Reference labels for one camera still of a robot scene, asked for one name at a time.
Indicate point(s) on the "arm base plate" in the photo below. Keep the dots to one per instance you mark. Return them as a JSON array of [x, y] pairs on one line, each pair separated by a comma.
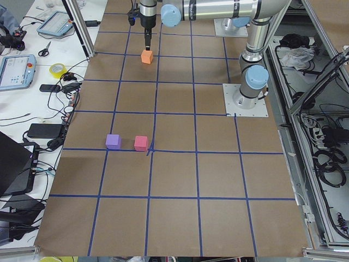
[[236, 105], [231, 27]]

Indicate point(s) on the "black power brick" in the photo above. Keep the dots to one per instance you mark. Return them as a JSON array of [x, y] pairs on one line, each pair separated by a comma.
[[44, 131]]

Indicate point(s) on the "aluminium frame post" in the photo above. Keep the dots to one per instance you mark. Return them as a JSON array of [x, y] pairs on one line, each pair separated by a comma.
[[80, 27]]

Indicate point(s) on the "black handled scissors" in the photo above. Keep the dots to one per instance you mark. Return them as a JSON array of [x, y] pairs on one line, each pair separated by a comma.
[[45, 51]]

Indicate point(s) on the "blue teach pendant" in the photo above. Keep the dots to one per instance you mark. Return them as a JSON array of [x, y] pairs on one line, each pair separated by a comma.
[[17, 72], [57, 25]]

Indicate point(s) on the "black laptop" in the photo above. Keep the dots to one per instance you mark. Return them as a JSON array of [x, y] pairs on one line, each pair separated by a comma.
[[18, 161]]

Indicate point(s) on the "purple foam cube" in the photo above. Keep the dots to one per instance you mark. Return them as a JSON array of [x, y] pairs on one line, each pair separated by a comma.
[[113, 142]]

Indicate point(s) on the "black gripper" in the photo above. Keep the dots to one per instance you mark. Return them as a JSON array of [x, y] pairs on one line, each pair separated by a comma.
[[148, 23]]

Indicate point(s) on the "yellow tape roll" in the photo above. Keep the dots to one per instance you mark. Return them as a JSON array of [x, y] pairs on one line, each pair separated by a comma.
[[58, 70]]

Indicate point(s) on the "red foam cube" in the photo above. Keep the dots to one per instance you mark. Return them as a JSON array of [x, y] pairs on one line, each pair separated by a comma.
[[141, 143]]

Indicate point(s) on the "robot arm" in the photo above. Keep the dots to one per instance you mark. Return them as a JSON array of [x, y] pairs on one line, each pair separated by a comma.
[[173, 12], [254, 75]]

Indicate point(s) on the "orange foam cube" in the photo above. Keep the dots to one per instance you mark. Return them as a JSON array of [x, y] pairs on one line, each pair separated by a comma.
[[147, 56]]

